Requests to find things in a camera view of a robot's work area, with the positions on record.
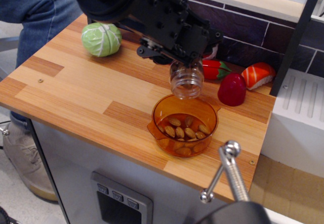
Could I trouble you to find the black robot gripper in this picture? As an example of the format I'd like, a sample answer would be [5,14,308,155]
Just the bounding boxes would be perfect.
[126,0,223,66]

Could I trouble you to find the clear almond jar red label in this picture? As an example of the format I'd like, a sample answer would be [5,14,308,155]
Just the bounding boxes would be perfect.
[169,60,205,100]

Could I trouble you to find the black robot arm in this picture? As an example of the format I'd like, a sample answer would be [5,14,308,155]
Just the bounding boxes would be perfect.
[77,0,223,66]

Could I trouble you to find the orange transparent plastic pot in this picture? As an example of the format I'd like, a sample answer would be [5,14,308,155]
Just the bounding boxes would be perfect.
[147,95,220,157]

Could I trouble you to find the almonds in pot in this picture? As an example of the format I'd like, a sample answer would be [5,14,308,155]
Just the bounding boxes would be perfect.
[157,113,211,157]

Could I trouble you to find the toy ice cream cone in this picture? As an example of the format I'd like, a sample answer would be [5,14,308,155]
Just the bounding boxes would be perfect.
[203,44,219,60]

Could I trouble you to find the red toy chili pepper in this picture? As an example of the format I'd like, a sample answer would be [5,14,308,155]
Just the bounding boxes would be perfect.
[202,60,231,80]

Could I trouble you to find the green toy cabbage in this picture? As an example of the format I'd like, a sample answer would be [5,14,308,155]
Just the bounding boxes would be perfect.
[81,22,122,57]

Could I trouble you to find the red toy strawberry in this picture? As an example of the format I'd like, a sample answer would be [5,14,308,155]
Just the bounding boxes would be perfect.
[218,73,247,106]

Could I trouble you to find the toy salmon sushi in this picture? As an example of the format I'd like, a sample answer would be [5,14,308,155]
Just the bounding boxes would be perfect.
[241,62,276,90]

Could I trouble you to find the person leg in blue jeans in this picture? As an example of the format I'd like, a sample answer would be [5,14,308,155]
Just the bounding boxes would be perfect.
[0,0,87,133]

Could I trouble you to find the white ribbed toy sink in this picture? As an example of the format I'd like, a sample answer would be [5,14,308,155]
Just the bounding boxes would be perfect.
[273,69,323,130]

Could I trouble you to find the grey oven control panel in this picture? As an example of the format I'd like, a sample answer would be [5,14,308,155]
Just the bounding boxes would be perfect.
[91,172,153,224]

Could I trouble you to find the beige sneaker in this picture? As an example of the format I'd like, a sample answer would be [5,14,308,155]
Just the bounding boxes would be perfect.
[3,122,57,201]

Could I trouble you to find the black metal shelf post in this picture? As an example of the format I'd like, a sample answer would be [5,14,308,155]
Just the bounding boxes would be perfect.
[269,0,318,97]

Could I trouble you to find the metal clamp screw handle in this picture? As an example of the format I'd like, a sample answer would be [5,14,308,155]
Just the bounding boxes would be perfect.
[200,140,250,203]

